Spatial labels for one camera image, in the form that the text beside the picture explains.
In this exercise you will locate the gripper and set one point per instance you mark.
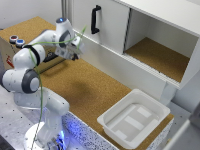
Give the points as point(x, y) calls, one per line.
point(70, 47)

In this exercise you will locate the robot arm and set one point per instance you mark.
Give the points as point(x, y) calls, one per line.
point(21, 81)

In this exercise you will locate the white sliding door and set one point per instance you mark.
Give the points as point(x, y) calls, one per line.
point(110, 23)

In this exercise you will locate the blue button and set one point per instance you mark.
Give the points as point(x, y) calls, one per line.
point(20, 42)

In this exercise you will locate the red button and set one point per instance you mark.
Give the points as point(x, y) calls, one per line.
point(13, 38)

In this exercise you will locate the white cabinet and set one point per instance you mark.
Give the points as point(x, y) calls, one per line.
point(156, 20)

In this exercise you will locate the white plastic box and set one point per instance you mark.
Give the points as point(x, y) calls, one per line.
point(133, 120)

